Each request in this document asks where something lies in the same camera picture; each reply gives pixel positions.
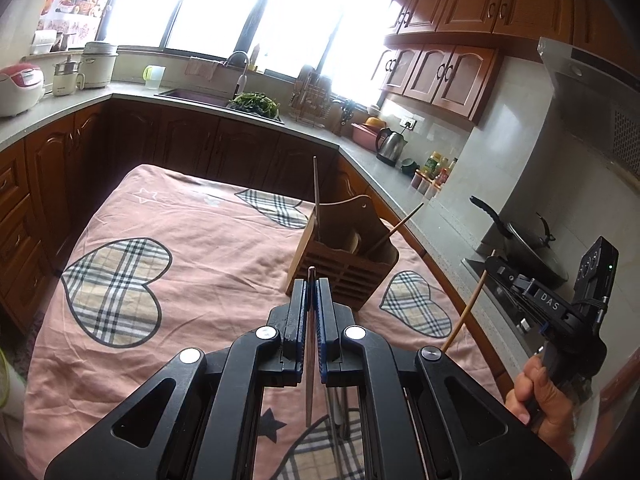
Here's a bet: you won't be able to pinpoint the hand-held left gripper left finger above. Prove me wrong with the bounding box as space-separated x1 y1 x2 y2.
44 279 313 480

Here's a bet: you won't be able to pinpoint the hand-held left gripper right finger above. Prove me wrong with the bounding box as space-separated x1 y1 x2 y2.
315 279 573 480

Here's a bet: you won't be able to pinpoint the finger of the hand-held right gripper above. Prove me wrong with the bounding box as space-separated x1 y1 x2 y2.
484 256 539 294
496 274 544 319

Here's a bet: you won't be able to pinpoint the plain wooden chopstick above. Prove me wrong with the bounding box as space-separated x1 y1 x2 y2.
365 202 426 258
442 249 497 353

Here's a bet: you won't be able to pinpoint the wooden utensil holder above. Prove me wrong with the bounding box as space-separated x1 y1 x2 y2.
285 195 399 311

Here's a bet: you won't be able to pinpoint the metal chopstick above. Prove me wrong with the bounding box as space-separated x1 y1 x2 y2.
327 387 351 441
304 266 317 428
312 156 324 243

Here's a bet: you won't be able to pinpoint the person's right hand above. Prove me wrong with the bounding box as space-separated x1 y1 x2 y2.
505 354 577 460

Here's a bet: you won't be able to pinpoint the gas stove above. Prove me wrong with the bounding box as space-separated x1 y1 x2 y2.
462 255 551 361

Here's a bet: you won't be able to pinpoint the black wok with lid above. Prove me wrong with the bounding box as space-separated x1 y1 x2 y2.
470 195 571 286

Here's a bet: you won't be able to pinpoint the pink blanket with plaid hearts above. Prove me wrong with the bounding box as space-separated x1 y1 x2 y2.
22 162 506 480

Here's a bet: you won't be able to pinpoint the row of spice jars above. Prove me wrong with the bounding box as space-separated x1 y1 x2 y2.
411 170 443 200

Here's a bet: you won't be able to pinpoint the cluster of sauce bottles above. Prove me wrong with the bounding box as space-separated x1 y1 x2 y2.
424 151 459 188

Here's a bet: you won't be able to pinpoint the steel electric kettle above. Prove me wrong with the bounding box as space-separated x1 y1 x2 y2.
375 127 407 167

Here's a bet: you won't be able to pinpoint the pink plastic basin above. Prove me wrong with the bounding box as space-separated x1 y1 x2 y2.
350 122 386 152

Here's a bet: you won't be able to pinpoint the steel range hood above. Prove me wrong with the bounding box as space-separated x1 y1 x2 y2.
537 37 640 181

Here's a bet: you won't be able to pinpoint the metal dish rack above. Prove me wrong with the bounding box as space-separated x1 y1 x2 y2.
290 67 337 131

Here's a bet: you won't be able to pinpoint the green leafy vegetables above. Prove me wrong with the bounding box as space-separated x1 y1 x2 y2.
230 91 282 119

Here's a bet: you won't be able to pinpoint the kitchen sink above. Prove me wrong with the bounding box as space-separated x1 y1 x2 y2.
155 87 237 109

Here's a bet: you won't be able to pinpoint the steel kitchen faucet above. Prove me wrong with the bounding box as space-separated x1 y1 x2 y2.
225 51 251 102

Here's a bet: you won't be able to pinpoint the pink dish cloth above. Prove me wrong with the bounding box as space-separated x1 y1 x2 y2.
186 57 222 81

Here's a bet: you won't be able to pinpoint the wooden base cabinets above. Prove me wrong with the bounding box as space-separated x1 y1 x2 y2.
0 99 511 401

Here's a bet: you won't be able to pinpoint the white plastic object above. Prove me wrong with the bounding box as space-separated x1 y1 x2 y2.
0 350 27 423

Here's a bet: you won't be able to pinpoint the large white cooker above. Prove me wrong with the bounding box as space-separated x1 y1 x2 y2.
80 41 120 91

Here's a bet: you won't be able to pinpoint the kitchen window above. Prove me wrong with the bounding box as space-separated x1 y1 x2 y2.
102 0 406 106

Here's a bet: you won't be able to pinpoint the small white electric pot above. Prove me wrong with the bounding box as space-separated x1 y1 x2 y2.
52 57 84 97

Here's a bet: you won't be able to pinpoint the red and white rice cooker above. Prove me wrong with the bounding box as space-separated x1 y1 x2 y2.
0 65 45 119

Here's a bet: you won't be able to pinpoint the wooden wall cabinets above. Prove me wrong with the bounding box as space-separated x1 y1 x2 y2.
370 0 640 126

